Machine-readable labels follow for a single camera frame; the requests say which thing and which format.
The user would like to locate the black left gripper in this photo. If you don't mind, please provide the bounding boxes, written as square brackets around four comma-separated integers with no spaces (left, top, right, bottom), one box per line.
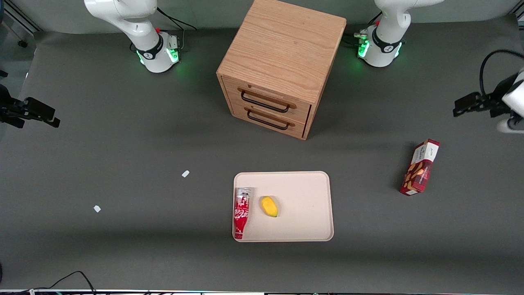
[453,92,509,118]

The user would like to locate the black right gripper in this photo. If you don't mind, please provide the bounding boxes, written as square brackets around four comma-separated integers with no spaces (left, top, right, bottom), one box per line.
[0,84,61,129]

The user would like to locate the red tartan cookie box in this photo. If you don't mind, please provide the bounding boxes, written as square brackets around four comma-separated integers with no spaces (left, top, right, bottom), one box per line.
[400,138,440,196]

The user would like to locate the beige plastic tray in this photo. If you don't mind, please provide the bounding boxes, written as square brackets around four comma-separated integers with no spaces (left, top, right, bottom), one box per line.
[233,171,334,243]

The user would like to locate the wooden drawer front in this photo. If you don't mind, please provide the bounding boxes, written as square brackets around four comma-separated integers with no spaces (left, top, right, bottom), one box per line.
[230,101,308,138]
[221,76,312,123]

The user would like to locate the wooden drawer cabinet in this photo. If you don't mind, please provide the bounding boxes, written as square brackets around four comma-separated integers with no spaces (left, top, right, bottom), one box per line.
[216,0,347,141]

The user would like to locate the red cola can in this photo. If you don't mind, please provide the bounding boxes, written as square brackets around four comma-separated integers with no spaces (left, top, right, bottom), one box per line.
[233,187,251,240]

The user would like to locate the yellow lemon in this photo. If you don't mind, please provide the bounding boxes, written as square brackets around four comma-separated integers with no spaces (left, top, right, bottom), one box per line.
[261,196,279,218]

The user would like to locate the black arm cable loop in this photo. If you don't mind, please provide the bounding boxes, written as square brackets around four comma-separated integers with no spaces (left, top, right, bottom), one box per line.
[479,49,524,97]

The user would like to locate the thin black cable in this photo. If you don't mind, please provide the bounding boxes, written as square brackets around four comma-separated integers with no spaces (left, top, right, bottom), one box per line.
[0,270,97,295]

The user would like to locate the black drawer handle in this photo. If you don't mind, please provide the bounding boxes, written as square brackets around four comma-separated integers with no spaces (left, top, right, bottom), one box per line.
[241,90,290,113]
[247,109,289,131]

